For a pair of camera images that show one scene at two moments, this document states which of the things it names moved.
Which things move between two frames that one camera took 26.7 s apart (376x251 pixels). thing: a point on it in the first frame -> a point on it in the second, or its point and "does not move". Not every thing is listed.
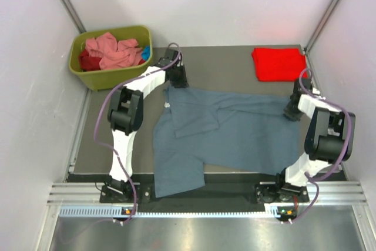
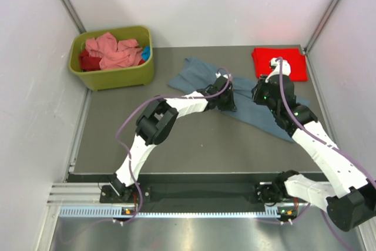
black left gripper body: [178, 77] -> [225, 101]
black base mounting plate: [253, 188] does not move
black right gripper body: [291, 111] -> [262, 97]
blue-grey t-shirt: [195, 129] -> [191, 74]
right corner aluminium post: [327, 15] does not move
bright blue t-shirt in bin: [145, 53] does not move
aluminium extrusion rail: [328, 193] does not move
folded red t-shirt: [278, 64] does not move
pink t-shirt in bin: [126, 53] does not move
